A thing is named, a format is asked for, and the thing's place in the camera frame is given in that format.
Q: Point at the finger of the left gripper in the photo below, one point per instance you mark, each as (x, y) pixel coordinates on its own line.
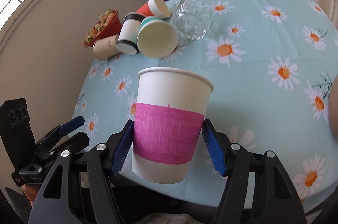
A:
(74, 144)
(61, 130)

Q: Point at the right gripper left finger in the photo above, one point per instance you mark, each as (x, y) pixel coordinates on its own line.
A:
(63, 182)

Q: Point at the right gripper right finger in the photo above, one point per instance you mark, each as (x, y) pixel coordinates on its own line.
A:
(258, 188)

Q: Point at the white pink paper cup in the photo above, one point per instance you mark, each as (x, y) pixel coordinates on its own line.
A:
(170, 109)

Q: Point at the beige paper cup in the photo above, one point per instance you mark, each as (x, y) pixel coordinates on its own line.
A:
(106, 47)

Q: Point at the black white paper cup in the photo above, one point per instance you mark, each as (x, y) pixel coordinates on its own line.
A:
(126, 43)

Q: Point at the teal white paper cup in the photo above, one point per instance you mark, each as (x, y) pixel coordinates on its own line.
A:
(156, 38)

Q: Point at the red white paper cup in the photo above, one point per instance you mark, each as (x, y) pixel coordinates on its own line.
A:
(157, 8)

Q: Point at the operator hand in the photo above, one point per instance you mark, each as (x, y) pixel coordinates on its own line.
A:
(31, 192)

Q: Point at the red fruit bowl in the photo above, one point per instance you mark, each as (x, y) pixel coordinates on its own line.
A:
(108, 25)

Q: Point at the floral light blue tablecloth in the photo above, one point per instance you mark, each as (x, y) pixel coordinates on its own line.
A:
(272, 64)

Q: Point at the clear glass mug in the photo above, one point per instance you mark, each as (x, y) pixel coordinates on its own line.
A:
(191, 19)

